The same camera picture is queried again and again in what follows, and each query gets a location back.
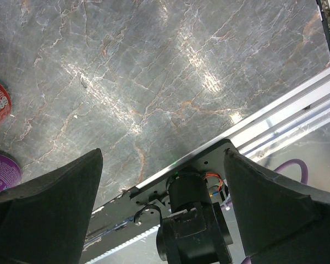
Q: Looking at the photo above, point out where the blue cable duct rail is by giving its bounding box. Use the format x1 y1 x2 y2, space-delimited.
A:
84 224 162 264

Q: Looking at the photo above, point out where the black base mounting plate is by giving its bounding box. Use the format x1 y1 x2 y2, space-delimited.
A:
79 139 240 264

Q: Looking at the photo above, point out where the aluminium frame rail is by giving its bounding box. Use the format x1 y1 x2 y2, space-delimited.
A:
136 67 330 189

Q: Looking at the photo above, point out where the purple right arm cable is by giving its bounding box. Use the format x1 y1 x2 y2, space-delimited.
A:
219 158 309 264

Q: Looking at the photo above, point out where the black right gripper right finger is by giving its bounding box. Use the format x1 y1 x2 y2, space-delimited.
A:
223 149 330 263

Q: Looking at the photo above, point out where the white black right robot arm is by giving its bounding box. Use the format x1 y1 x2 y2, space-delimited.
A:
0 149 330 263

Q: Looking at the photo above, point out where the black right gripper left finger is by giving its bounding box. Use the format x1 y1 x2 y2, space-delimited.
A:
0 148 103 263

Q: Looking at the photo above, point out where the purple soda can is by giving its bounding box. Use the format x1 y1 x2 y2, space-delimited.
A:
0 154 21 192

